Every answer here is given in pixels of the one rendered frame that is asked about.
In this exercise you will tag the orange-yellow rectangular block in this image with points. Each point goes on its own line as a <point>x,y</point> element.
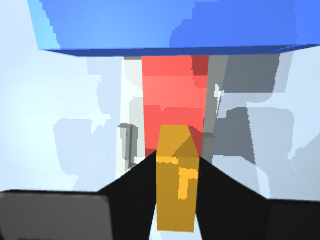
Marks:
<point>177,164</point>

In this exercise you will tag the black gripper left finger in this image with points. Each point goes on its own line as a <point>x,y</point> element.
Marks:
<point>121,210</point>

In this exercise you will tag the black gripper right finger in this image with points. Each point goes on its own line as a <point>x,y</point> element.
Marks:
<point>229,210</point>

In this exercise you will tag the blue rectangular block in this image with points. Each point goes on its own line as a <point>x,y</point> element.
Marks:
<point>131,28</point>

